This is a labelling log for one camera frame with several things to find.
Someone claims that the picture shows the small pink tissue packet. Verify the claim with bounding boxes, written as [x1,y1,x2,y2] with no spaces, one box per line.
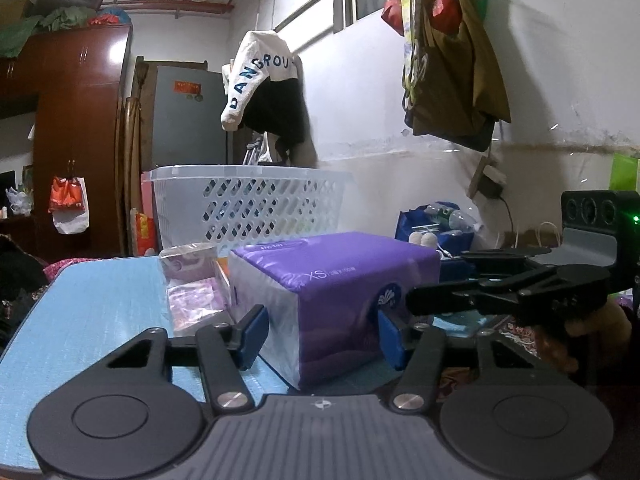
[160,243,233,337]

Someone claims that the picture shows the purple tissue pack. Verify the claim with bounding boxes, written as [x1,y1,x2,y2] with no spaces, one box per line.
[228,232,440,390]

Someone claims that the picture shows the clear plastic basket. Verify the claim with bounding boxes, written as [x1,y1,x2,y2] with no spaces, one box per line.
[149,165,352,255]

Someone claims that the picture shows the blue shopping bag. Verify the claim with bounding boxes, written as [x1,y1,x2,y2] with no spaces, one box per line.
[395,202,480,283]

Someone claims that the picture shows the green box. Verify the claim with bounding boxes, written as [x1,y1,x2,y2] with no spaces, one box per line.
[608,154,639,191]

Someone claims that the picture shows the olive brown hanging bag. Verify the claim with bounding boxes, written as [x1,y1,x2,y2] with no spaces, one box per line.
[402,0,511,152]

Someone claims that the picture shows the orange white plastic bag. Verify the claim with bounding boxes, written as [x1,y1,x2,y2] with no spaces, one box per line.
[48,177,90,235]

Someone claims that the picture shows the grey door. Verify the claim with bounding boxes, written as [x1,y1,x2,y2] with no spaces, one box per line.
[151,66,228,169]

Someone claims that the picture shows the black hanging garment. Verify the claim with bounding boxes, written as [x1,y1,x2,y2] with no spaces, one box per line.
[241,78,318,168]

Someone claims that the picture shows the white hoodie blue letters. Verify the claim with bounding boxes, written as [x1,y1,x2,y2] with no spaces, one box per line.
[220,30,298,132]

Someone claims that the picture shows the dark red wooden wardrobe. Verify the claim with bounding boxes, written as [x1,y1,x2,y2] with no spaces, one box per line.
[1,24,131,262]

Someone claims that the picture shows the red ceiling pipe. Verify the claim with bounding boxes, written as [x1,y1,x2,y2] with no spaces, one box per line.
[102,0,234,16]

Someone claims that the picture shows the green bundle on wardrobe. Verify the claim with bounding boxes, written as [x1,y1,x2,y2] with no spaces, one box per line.
[0,6,98,58]

